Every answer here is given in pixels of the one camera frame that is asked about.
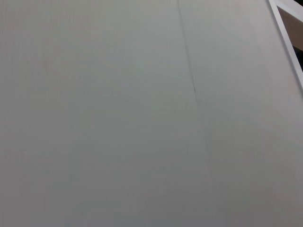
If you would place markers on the white frame bar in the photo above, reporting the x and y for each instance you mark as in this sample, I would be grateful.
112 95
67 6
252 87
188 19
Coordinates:
284 30

